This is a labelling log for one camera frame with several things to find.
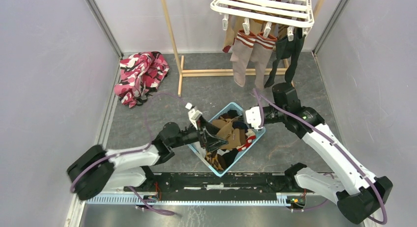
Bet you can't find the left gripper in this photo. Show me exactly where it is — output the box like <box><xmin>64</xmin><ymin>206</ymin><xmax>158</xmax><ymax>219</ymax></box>
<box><xmin>170</xmin><ymin>115</ymin><xmax>228</xmax><ymax>152</ymax></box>

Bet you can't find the tan ribbed sock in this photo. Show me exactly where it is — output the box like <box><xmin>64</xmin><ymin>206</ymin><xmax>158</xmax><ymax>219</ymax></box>
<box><xmin>212</xmin><ymin>119</ymin><xmax>246</xmax><ymax>150</ymax></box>

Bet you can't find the beige pink sock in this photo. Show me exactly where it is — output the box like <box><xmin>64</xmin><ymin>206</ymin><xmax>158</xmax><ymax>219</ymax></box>
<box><xmin>250</xmin><ymin>32</ymin><xmax>277</xmax><ymax>89</ymax></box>

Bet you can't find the black sock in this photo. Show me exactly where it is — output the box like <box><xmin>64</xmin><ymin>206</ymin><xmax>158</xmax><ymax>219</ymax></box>
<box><xmin>264</xmin><ymin>36</ymin><xmax>291</xmax><ymax>88</ymax></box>
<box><xmin>285</xmin><ymin>28</ymin><xmax>305</xmax><ymax>83</ymax></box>

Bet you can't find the brown striped sock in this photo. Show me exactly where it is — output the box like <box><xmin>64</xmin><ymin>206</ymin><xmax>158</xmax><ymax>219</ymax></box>
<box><xmin>277</xmin><ymin>24</ymin><xmax>289</xmax><ymax>40</ymax></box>

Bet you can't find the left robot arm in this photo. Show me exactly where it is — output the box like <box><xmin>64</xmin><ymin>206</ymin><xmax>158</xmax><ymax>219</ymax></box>
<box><xmin>66</xmin><ymin>117</ymin><xmax>228</xmax><ymax>200</ymax></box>

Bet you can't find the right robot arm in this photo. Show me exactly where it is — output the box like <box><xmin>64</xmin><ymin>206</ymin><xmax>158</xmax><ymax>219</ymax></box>
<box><xmin>261</xmin><ymin>83</ymin><xmax>393</xmax><ymax>225</ymax></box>

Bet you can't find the wooden hanger stand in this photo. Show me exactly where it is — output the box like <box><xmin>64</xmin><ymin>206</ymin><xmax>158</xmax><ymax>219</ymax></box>
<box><xmin>160</xmin><ymin>0</ymin><xmax>325</xmax><ymax>96</ymax></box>

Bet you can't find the light blue laundry basket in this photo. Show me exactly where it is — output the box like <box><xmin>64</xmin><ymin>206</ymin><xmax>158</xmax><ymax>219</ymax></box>
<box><xmin>187</xmin><ymin>102</ymin><xmax>266</xmax><ymax>177</ymax></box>

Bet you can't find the brown yellow checked sock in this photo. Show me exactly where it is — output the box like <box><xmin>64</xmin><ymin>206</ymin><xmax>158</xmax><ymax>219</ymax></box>
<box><xmin>205</xmin><ymin>151</ymin><xmax>228</xmax><ymax>171</ymax></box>

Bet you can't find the navy blue sock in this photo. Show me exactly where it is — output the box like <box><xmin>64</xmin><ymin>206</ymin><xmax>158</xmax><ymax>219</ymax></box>
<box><xmin>232</xmin><ymin>121</ymin><xmax>249</xmax><ymax>133</ymax></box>

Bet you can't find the red santa sock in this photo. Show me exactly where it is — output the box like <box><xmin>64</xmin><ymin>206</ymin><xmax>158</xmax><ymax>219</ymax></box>
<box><xmin>237</xmin><ymin>129</ymin><xmax>256</xmax><ymax>151</ymax></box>

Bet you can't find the pink camouflage cloth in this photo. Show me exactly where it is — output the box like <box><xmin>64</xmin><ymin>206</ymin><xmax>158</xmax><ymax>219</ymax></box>
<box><xmin>114</xmin><ymin>51</ymin><xmax>170</xmax><ymax>108</ymax></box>

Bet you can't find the red purple striped sock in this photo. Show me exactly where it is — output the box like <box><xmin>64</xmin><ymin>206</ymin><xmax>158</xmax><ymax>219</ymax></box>
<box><xmin>222</xmin><ymin>15</ymin><xmax>244</xmax><ymax>53</ymax></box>

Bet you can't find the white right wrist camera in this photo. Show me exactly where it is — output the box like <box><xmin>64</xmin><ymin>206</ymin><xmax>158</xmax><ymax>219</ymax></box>
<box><xmin>243</xmin><ymin>106</ymin><xmax>264</xmax><ymax>130</ymax></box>

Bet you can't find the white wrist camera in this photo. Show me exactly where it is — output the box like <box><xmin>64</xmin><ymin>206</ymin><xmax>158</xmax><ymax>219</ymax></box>
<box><xmin>185</xmin><ymin>102</ymin><xmax>202</xmax><ymax>129</ymax></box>
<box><xmin>243</xmin><ymin>106</ymin><xmax>264</xmax><ymax>130</ymax></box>

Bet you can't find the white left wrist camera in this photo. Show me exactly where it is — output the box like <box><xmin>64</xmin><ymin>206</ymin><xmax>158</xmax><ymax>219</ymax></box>
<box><xmin>185</xmin><ymin>102</ymin><xmax>202</xmax><ymax>129</ymax></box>

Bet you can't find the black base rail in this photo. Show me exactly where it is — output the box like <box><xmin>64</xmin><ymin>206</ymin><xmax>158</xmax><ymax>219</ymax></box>
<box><xmin>135</xmin><ymin>172</ymin><xmax>311</xmax><ymax>201</ymax></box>

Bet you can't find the light blue cable tray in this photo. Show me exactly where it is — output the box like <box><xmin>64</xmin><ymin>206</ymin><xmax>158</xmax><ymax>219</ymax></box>
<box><xmin>86</xmin><ymin>194</ymin><xmax>290</xmax><ymax>207</ymax></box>

